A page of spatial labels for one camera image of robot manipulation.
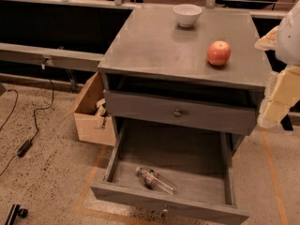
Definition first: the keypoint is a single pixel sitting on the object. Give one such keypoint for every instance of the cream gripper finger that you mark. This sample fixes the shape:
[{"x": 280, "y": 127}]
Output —
[
  {"x": 269, "y": 41},
  {"x": 281, "y": 93}
]

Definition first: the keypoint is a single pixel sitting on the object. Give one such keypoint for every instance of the clear plastic water bottle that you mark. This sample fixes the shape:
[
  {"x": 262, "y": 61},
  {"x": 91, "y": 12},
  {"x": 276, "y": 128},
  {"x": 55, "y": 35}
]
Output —
[{"x": 154, "y": 180}]

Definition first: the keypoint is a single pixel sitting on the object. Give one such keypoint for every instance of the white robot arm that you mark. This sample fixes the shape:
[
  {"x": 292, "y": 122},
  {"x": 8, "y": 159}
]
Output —
[{"x": 288, "y": 38}]

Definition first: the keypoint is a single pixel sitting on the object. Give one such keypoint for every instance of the closed grey top drawer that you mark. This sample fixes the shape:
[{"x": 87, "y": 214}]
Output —
[{"x": 180, "y": 112}]

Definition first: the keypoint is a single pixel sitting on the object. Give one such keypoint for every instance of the open grey middle drawer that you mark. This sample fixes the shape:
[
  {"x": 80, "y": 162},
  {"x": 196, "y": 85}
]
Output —
[{"x": 197, "y": 161}]

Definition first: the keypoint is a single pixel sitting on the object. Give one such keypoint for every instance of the grey wooden drawer cabinet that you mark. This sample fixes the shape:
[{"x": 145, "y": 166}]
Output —
[{"x": 153, "y": 55}]

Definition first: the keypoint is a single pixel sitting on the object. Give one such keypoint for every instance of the red apple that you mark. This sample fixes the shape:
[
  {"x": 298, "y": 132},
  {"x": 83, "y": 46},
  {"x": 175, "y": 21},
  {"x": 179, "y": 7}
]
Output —
[{"x": 218, "y": 53}]

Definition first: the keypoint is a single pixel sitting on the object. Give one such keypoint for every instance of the white ceramic bowl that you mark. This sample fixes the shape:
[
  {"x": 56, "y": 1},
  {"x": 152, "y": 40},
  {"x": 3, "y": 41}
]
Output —
[{"x": 186, "y": 14}]

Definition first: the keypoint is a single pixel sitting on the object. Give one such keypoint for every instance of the open cardboard box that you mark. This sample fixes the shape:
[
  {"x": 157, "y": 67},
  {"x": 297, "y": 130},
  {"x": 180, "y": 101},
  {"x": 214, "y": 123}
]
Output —
[{"x": 90, "y": 127}]

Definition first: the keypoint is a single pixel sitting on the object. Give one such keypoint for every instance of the black clamp on floor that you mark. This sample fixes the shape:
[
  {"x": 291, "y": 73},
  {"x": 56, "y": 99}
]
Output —
[{"x": 16, "y": 212}]

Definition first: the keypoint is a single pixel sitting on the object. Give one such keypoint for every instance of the grey metal rail beam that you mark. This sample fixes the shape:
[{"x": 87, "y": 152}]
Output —
[{"x": 56, "y": 58}]

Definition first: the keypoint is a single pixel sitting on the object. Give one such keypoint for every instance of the black power adapter with cable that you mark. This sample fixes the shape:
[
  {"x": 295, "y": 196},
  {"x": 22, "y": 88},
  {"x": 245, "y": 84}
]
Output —
[{"x": 25, "y": 147}]

